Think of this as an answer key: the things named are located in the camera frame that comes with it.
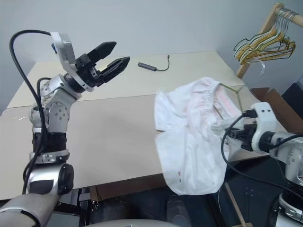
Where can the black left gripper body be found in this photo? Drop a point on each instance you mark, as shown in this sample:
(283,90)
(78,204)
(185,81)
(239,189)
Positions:
(88,72)

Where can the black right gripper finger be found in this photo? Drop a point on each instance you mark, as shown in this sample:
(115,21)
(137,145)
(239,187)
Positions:
(236,133)

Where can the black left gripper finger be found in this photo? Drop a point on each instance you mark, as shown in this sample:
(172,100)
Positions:
(117,66)
(104,50)

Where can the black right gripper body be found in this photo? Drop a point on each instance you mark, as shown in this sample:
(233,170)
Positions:
(248,139)

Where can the white shorts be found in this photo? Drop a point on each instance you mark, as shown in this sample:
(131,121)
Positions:
(194,142)

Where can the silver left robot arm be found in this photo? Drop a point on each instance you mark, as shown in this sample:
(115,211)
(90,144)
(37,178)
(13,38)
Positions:
(56,113)

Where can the white bottle with blue cap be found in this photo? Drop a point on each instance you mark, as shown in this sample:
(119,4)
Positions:
(54,48)

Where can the brown cardboard box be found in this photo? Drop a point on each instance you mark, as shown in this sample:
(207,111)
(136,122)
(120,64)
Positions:
(274,99)

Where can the hangers on wooden rack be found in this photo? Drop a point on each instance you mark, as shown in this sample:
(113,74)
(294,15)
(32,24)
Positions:
(241,71)

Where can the black box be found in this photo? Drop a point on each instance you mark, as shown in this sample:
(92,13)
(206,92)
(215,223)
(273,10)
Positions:
(294,93)

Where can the white plastic strip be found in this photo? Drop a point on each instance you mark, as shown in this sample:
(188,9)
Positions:
(263,67)

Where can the small white scrap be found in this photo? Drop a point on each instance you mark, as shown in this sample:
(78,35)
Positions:
(20,119)

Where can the silver robot torso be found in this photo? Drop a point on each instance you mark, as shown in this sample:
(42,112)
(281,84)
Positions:
(127,223)

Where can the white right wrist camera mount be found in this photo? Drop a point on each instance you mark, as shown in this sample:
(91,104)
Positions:
(265,113)

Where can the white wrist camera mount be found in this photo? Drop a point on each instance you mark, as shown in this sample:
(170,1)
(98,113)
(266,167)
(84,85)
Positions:
(265,113)
(66,50)

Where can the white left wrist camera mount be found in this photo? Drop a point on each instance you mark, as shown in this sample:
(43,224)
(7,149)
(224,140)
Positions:
(66,50)

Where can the thin wooden stick frame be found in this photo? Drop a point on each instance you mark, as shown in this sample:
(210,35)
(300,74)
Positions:
(246,225)

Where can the black table frame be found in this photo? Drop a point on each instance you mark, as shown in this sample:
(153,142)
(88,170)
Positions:
(81,203)

